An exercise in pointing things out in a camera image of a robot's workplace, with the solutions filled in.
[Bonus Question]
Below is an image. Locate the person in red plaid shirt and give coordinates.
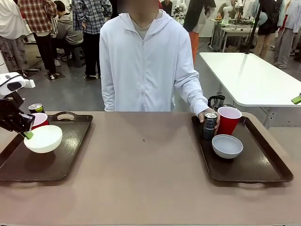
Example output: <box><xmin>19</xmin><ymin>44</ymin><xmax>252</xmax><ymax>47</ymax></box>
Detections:
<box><xmin>17</xmin><ymin>0</ymin><xmax>58</xmax><ymax>80</ymax></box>

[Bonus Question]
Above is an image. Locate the black floor plate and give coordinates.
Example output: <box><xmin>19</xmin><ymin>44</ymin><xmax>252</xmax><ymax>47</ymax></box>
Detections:
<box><xmin>47</xmin><ymin>73</ymin><xmax>66</xmax><ymax>81</ymax></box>

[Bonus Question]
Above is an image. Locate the black can with green print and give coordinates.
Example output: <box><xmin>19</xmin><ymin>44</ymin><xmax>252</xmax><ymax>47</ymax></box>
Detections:
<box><xmin>28</xmin><ymin>103</ymin><xmax>46</xmax><ymax>115</ymax></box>

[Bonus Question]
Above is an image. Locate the grey stool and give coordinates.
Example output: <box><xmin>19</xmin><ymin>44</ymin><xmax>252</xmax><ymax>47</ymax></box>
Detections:
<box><xmin>70</xmin><ymin>46</ymin><xmax>85</xmax><ymax>68</ymax></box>

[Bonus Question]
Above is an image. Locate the person in white hoodie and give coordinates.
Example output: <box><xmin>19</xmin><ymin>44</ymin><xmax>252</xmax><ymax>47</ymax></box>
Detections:
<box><xmin>99</xmin><ymin>0</ymin><xmax>205</xmax><ymax>113</ymax></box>

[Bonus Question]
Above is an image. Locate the black Pepsi can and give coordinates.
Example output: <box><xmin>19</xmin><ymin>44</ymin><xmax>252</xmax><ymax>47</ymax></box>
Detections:
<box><xmin>202</xmin><ymin>111</ymin><xmax>219</xmax><ymax>141</ymax></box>

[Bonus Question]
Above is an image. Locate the person's right forearm white sleeve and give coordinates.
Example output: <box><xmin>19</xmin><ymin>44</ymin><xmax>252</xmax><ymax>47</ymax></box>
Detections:
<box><xmin>101</xmin><ymin>77</ymin><xmax>117</xmax><ymax>112</ymax></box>

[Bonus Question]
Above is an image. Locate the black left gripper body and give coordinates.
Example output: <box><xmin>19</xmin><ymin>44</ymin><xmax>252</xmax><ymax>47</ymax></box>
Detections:
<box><xmin>0</xmin><ymin>92</ymin><xmax>35</xmax><ymax>134</ymax></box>

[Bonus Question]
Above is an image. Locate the seated person in grey hoodie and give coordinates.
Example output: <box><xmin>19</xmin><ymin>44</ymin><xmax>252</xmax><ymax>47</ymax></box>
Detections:
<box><xmin>53</xmin><ymin>0</ymin><xmax>84</xmax><ymax>67</ymax></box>

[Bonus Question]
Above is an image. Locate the person in black jacket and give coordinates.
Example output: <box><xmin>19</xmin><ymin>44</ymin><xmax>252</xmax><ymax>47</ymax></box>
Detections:
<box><xmin>253</xmin><ymin>0</ymin><xmax>285</xmax><ymax>59</ymax></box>

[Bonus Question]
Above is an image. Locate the white folding table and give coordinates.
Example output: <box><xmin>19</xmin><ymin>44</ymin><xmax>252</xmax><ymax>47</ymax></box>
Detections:
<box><xmin>199</xmin><ymin>52</ymin><xmax>301</xmax><ymax>129</ymax></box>

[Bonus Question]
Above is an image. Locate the person in blue plaid shirt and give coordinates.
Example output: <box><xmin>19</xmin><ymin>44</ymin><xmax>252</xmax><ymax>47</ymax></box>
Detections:
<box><xmin>72</xmin><ymin>0</ymin><xmax>113</xmax><ymax>80</ymax></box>

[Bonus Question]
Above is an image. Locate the person's left hand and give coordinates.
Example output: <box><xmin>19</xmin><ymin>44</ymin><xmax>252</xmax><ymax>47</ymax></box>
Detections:
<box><xmin>198</xmin><ymin>108</ymin><xmax>221</xmax><ymax>136</ymax></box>

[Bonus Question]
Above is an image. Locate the red plastic cup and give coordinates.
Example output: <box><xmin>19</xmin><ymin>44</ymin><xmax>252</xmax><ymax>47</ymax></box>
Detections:
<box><xmin>30</xmin><ymin>113</ymin><xmax>50</xmax><ymax>130</ymax></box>
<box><xmin>214</xmin><ymin>106</ymin><xmax>243</xmax><ymax>137</ymax></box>

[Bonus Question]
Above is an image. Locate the black steel kettle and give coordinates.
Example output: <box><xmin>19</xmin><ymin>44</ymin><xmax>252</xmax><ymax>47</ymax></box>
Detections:
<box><xmin>207</xmin><ymin>95</ymin><xmax>227</xmax><ymax>113</ymax></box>

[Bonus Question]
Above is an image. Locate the white bowl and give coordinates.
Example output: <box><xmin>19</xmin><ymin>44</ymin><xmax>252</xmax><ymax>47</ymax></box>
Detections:
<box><xmin>211</xmin><ymin>134</ymin><xmax>244</xmax><ymax>159</ymax></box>
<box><xmin>23</xmin><ymin>125</ymin><xmax>63</xmax><ymax>154</ymax></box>

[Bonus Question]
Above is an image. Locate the white workbench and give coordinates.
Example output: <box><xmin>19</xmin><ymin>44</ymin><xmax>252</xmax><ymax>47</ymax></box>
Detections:
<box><xmin>210</xmin><ymin>17</ymin><xmax>259</xmax><ymax>53</ymax></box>

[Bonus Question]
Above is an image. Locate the brown serving tray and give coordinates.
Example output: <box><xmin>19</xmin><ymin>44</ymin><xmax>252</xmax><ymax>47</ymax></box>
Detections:
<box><xmin>0</xmin><ymin>111</ymin><xmax>94</xmax><ymax>182</ymax></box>
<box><xmin>191</xmin><ymin>115</ymin><xmax>294</xmax><ymax>184</ymax></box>

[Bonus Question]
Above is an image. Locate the person's left forearm white sleeve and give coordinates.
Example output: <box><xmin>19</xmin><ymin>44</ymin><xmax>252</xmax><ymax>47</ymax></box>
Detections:
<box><xmin>181</xmin><ymin>70</ymin><xmax>215</xmax><ymax>116</ymax></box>

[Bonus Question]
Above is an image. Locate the person in white top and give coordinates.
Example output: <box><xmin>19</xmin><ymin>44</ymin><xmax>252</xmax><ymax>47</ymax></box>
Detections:
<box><xmin>0</xmin><ymin>0</ymin><xmax>29</xmax><ymax>71</ymax></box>

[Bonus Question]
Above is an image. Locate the person in light blue shirt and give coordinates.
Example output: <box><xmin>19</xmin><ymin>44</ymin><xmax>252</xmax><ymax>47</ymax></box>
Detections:
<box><xmin>274</xmin><ymin>0</ymin><xmax>301</xmax><ymax>69</ymax></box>

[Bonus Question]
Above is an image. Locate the person in orange trousers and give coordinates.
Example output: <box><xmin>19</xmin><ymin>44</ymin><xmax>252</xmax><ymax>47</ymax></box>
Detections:
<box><xmin>183</xmin><ymin>0</ymin><xmax>217</xmax><ymax>67</ymax></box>

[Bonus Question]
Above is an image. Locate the black tripod pole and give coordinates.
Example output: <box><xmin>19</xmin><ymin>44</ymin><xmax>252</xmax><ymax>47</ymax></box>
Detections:
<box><xmin>244</xmin><ymin>0</ymin><xmax>264</xmax><ymax>55</ymax></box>

